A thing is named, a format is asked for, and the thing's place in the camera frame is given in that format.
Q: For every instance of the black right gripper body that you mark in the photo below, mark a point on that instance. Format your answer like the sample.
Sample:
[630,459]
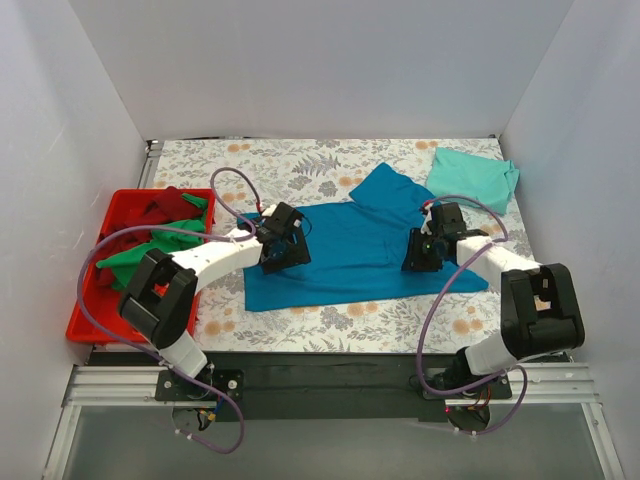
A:
[420,256]

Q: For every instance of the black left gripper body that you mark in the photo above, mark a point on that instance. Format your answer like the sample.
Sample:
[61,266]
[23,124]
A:
[288,253]

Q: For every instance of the blue t shirt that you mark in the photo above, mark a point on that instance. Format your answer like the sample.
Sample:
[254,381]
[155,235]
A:
[357,249]

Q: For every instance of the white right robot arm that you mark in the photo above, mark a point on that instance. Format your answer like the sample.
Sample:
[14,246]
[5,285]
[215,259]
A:
[539,311]

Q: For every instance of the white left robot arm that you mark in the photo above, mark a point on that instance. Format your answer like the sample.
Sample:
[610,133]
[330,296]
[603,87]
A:
[158,300]

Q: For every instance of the floral patterned table mat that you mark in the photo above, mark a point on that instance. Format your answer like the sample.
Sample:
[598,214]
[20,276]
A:
[307,172]

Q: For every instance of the folded mint green t shirt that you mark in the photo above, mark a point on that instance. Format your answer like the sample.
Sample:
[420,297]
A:
[489,181]

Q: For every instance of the dark red t shirt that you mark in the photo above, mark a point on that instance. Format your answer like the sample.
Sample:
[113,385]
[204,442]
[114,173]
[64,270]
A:
[165,207]

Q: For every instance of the red plastic bin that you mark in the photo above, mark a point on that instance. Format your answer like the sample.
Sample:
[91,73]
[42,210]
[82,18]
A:
[97,321]

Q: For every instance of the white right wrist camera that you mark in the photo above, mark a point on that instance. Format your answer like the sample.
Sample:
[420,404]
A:
[425,210]

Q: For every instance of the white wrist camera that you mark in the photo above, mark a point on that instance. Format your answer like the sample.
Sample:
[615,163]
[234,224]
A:
[425,210]
[268,212]

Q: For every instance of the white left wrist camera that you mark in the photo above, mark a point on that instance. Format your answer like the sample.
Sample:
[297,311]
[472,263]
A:
[268,212]

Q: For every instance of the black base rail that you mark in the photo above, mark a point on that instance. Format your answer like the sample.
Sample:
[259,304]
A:
[303,386]

